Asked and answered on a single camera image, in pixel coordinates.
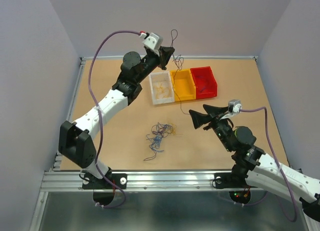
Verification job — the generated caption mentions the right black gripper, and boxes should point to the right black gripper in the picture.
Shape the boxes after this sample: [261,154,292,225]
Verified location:
[188,103,234,152]

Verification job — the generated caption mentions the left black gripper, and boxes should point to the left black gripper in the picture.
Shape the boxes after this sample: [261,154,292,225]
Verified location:
[135,45,174,84]

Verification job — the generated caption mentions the purple wires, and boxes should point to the purple wires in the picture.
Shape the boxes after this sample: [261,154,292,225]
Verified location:
[196,75,213,94]

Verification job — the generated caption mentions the small yellow wire piece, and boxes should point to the small yellow wire piece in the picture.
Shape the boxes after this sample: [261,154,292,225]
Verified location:
[167,122,183,137]

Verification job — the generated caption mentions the yellow wire bundle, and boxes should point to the yellow wire bundle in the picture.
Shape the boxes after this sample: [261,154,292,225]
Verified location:
[152,78,173,99]

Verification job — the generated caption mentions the blue wire bundle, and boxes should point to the blue wire bundle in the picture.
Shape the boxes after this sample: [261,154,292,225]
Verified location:
[142,121,176,162]

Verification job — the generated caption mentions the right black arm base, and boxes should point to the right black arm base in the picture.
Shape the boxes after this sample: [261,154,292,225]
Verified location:
[211,172,249,189]

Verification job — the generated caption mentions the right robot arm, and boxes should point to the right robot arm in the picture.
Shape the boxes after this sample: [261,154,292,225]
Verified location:
[189,100,320,221]

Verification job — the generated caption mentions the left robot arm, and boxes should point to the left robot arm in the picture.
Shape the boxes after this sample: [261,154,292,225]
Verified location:
[58,46,175,188]

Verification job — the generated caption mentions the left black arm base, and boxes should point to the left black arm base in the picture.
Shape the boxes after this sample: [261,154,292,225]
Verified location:
[79,172,128,190]

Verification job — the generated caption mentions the red plastic bin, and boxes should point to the red plastic bin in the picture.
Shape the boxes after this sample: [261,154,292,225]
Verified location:
[190,66,218,100]

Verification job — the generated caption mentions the yellow plastic bin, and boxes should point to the yellow plastic bin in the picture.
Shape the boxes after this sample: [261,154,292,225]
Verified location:
[170,69,196,102]

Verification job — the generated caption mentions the white plastic bin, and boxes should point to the white plastic bin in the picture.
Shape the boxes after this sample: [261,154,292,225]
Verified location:
[148,71,175,105]

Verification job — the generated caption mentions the metal front plate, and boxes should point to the metal front plate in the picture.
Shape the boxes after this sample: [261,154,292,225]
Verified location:
[30,190,320,231]

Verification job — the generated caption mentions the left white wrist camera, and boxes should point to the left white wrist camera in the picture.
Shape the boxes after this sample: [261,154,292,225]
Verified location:
[139,32,163,52]

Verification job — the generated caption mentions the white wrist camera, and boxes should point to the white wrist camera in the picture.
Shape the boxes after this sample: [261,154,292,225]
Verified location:
[139,32,163,52]
[222,99,242,119]

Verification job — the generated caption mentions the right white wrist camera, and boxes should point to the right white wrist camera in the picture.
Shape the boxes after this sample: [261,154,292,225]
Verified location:
[222,99,242,119]

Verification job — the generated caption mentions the aluminium back rail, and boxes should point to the aluminium back rail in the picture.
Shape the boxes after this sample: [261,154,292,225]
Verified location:
[80,55,258,62]

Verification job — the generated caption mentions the aluminium rail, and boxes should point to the aluminium rail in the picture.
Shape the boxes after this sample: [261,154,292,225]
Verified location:
[39,168,309,192]
[80,55,258,62]
[50,57,86,172]

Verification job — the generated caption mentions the aluminium left rail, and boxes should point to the aluminium left rail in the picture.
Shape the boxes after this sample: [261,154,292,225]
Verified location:
[50,57,86,172]

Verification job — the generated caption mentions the aluminium front rail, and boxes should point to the aluminium front rail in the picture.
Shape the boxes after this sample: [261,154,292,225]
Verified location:
[39,168,309,192]

